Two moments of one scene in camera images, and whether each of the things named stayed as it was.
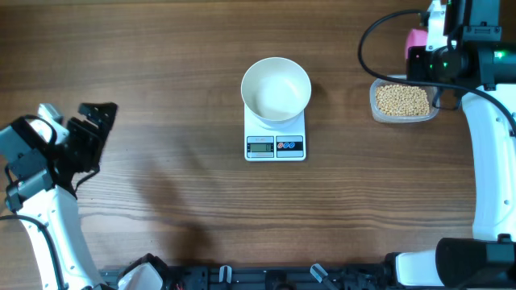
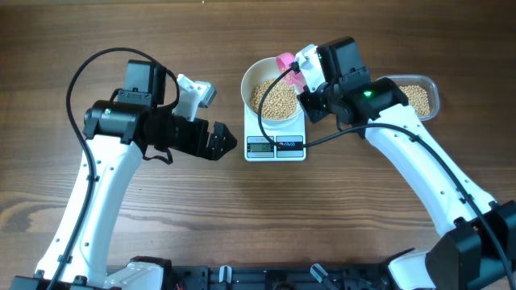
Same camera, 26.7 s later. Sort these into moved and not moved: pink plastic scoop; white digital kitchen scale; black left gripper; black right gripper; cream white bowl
Moved: black right gripper; pink plastic scoop; black left gripper
Not moved: cream white bowl; white digital kitchen scale
